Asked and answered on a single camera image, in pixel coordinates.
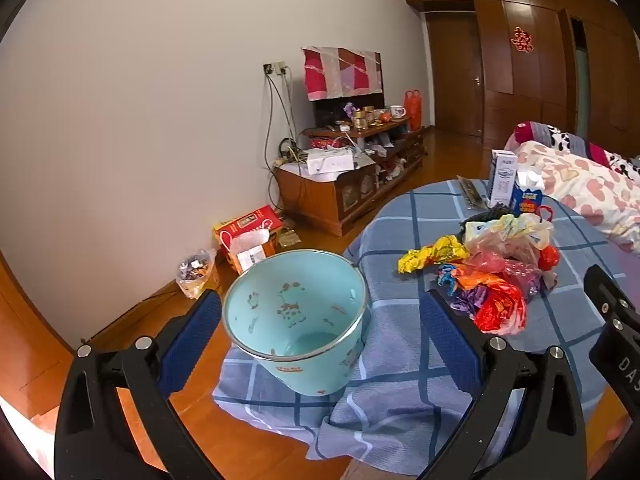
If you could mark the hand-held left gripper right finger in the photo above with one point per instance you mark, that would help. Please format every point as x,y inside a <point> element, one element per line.
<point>450,345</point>

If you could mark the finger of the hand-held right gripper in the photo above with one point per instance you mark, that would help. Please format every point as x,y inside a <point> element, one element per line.
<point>602,285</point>

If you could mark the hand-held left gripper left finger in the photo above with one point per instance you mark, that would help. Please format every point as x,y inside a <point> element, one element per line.
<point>192,342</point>

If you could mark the purple foil wrapper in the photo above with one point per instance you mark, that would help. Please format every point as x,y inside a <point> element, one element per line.
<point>467,302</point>

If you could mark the red mesh bag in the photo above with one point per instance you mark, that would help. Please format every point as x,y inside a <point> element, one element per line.
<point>548,257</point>

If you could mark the red foil wrapper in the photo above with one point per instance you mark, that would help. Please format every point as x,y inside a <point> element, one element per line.
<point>500,310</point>

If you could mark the orange foil wrapper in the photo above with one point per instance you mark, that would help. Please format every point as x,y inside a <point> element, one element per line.
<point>475,278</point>

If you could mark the pink plastic bag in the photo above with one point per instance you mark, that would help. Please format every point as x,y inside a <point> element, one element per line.
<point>520,275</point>

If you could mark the yellow foil wrapper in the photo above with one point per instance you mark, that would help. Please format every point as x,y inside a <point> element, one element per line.
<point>440,252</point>

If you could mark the light blue cartoon bucket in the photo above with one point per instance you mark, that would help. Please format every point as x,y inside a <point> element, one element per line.
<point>300,320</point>

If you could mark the black plastic tray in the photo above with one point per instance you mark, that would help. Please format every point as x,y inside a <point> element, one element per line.
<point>475,220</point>

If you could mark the plastic bag of scraps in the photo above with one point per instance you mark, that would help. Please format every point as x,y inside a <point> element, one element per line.
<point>195,272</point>

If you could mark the blue plaid tablecloth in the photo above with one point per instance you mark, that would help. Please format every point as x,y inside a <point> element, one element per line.
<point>400,270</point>

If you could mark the pink heart blanket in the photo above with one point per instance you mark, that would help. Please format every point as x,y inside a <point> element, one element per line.
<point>590,190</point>

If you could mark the red gift box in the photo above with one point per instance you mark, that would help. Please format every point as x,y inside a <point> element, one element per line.
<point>245,222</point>

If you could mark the gold paper sheets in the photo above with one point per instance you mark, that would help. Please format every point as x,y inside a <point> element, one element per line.
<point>288,237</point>

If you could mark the white milk carton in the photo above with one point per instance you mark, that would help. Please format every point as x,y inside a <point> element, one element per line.
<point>502,180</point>

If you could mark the cow print blanket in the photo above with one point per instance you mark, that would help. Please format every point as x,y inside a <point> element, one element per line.
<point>560,140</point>

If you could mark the dark flat packet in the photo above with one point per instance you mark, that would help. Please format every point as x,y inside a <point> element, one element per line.
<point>472,192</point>

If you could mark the wooden television cabinet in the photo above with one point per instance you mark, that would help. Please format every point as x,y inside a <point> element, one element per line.
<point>320,200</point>

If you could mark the wooden wardrobe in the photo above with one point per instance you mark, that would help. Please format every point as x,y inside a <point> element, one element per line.
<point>545,85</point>

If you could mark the white cardboard box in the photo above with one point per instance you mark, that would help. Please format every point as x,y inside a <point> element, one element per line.
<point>330,161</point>

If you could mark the orange carrier bag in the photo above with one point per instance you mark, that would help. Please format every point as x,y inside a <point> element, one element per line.
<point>413,110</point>

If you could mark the white patterned mug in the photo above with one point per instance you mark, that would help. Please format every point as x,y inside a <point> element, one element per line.
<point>396,111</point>

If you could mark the gold jars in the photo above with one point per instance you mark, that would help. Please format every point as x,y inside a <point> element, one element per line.
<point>362,119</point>

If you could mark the purple flower ornament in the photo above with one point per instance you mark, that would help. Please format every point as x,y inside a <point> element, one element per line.
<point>349,108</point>

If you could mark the wooden door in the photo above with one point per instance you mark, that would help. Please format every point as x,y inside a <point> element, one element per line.
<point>452,75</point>

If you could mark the black television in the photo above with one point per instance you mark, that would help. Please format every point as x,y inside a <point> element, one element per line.
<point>330,110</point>

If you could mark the red patchwork cloth cover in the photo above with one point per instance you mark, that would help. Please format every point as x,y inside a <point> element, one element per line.
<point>340,72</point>

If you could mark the red paper wall decoration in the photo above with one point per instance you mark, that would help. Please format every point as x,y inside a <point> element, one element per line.
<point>522,40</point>

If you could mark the wall socket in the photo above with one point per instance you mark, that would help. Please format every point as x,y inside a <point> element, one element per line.
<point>275,67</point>

